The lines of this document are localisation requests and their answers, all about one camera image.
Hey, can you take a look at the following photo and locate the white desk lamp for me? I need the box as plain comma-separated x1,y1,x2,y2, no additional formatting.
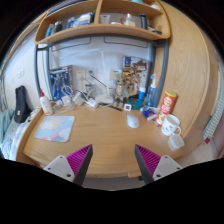
58,48,115,105

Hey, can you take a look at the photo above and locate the teal blanket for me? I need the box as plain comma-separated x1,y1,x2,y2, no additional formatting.
0,109,15,158

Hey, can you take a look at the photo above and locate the white power strip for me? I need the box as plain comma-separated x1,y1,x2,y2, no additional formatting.
87,99,100,109

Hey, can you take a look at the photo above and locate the white charger block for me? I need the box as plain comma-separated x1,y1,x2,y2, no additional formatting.
73,92,86,107

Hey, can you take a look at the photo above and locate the pastel printed mouse pad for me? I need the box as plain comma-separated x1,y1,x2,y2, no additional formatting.
33,115,76,144

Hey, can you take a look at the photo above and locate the red chips can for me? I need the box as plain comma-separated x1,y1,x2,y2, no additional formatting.
155,90,178,127

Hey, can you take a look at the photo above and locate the grey computer mouse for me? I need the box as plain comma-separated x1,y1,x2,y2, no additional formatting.
126,114,141,129

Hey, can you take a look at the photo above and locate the white mug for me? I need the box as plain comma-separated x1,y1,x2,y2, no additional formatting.
161,113,183,137

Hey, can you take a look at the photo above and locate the wooden shelf unit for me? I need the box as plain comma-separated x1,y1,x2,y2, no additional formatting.
34,0,172,46

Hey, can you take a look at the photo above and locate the colourful comic print box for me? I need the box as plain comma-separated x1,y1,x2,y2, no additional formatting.
122,55,151,98

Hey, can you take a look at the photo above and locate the clear plastic cup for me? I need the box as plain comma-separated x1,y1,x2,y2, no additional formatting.
167,133,185,152

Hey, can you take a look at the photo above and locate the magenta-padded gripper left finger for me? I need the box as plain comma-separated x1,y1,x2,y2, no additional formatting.
43,143,94,187

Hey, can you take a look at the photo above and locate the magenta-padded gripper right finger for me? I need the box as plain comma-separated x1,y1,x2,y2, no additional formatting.
134,143,184,186

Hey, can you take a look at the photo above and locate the white bottle with red cap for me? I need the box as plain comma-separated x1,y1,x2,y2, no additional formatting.
39,88,54,116

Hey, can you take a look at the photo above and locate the blue spray bottle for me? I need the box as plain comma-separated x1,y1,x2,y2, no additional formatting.
145,73,160,108

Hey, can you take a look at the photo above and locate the blue tissue pack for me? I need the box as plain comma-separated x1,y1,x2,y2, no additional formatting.
139,106,158,122

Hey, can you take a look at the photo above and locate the black bag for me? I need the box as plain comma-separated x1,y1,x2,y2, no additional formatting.
13,85,33,124

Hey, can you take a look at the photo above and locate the blue and white tube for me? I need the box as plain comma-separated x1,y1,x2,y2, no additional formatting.
137,74,148,102

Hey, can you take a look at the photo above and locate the blue model kit box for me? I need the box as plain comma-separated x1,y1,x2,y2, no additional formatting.
49,65,74,102

